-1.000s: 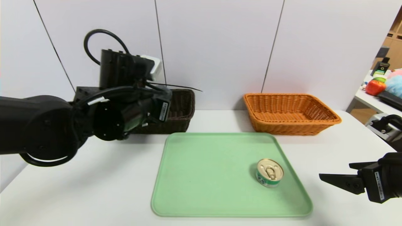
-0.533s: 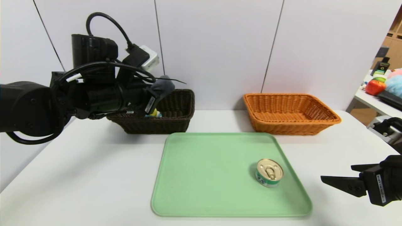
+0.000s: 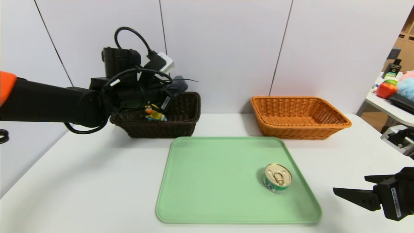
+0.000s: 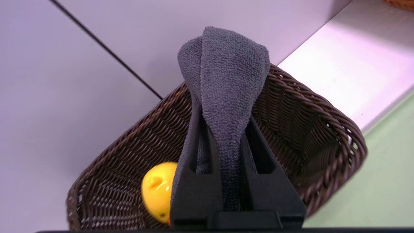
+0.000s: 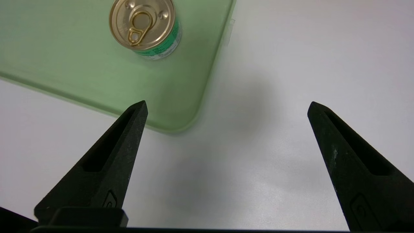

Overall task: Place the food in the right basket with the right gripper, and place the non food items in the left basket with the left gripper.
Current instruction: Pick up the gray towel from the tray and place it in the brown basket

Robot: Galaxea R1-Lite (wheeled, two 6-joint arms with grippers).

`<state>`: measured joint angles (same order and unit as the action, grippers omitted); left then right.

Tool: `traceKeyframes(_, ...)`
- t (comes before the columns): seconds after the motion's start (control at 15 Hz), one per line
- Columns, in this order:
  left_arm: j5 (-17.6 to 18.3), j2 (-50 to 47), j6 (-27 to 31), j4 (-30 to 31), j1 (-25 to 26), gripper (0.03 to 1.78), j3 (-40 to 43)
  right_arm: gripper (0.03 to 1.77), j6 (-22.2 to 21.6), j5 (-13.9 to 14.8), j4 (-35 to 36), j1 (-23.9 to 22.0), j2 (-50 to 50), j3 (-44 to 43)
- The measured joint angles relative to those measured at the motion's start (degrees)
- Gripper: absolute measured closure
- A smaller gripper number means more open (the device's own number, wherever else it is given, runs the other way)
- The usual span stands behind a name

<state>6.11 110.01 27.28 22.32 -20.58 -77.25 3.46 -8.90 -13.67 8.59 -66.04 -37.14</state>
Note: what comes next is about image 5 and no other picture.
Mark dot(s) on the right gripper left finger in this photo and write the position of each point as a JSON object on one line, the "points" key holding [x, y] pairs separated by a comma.
{"points": [[106, 174]]}

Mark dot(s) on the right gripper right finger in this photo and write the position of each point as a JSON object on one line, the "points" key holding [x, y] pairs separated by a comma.
{"points": [[355, 187]]}

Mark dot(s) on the gold-lid can green label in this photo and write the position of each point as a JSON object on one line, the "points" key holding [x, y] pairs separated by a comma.
{"points": [[142, 24]]}

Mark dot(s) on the clear tape piece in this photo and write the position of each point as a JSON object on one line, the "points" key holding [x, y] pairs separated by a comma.
{"points": [[228, 32]]}

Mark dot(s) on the light green plastic tray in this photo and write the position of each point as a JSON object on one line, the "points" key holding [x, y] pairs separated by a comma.
{"points": [[81, 71]]}

